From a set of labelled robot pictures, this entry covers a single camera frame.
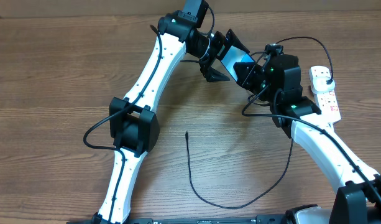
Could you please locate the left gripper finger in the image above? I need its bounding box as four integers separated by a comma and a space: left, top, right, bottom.
205, 67, 230, 82
225, 29, 250, 54

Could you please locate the blue Galaxy smartphone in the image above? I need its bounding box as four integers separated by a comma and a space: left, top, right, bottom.
221, 46, 255, 81

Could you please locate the black charging cable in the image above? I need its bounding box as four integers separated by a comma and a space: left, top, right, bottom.
185, 36, 334, 210

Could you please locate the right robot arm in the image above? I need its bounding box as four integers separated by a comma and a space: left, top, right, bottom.
233, 54, 381, 223

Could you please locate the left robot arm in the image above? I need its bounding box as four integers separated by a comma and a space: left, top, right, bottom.
90, 1, 251, 223

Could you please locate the white charger plug adapter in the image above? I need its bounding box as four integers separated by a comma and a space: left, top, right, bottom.
311, 77, 336, 95

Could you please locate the white power strip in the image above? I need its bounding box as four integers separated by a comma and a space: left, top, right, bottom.
309, 66, 341, 123

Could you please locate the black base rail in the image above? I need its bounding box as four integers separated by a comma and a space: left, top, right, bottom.
66, 214, 290, 224

